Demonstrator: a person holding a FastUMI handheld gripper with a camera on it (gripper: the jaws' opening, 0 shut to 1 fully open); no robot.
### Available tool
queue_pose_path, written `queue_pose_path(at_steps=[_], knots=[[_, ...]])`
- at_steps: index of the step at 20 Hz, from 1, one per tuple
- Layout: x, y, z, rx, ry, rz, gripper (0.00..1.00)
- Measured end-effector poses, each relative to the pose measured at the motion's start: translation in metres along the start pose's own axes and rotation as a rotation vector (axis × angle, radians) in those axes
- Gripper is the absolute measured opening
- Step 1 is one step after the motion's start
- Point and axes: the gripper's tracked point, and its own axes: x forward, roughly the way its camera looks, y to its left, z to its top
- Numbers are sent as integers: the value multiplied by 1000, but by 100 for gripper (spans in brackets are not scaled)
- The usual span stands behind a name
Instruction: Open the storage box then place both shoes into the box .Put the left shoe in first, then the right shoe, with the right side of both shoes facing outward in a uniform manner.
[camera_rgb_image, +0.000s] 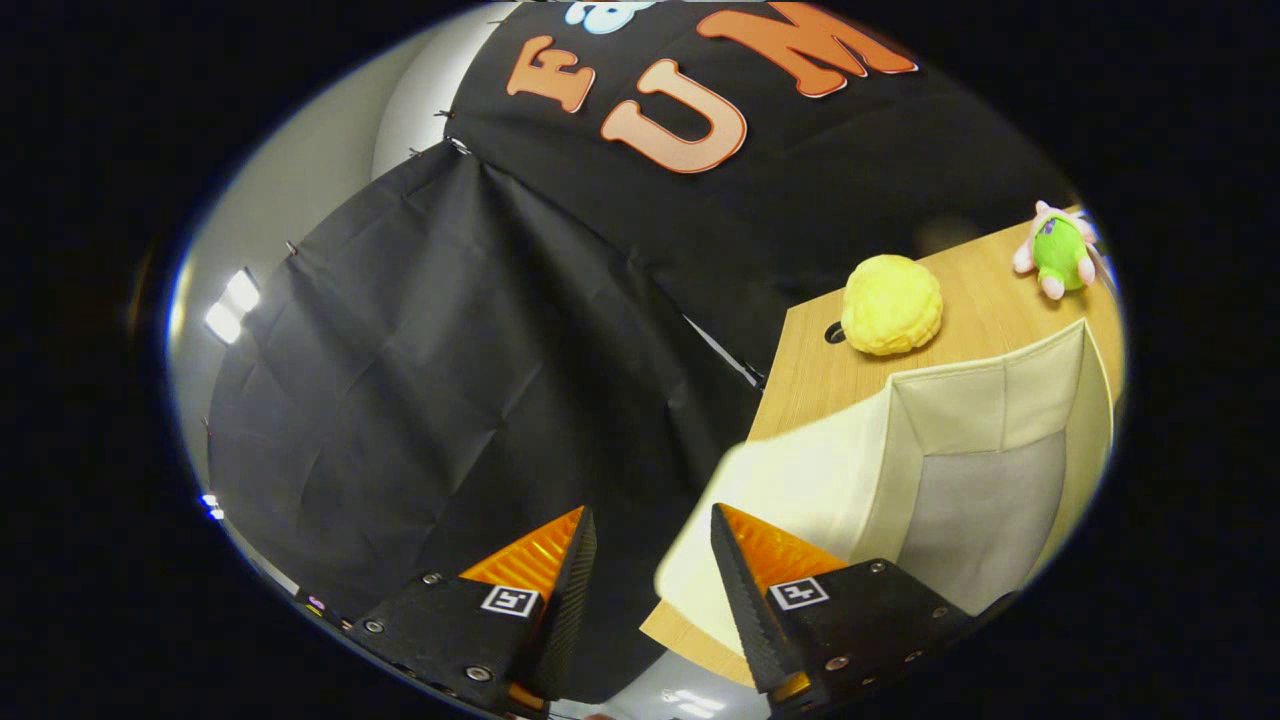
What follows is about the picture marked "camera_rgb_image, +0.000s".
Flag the cream fabric storage box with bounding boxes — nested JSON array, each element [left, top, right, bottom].
[[655, 318, 1116, 661]]

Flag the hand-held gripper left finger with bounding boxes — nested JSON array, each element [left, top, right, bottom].
[[350, 505, 599, 716]]

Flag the black backdrop cloth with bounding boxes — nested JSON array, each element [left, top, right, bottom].
[[205, 0, 1086, 706]]

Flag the green and pink plush toy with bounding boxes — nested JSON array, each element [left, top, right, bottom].
[[1012, 200, 1101, 301]]

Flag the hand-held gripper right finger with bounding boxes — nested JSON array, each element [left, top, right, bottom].
[[710, 503, 976, 715]]

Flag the long ceiling tube light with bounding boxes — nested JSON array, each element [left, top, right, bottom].
[[203, 268, 263, 346]]

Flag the yellow plush ball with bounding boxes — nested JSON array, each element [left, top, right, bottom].
[[840, 254, 944, 357]]

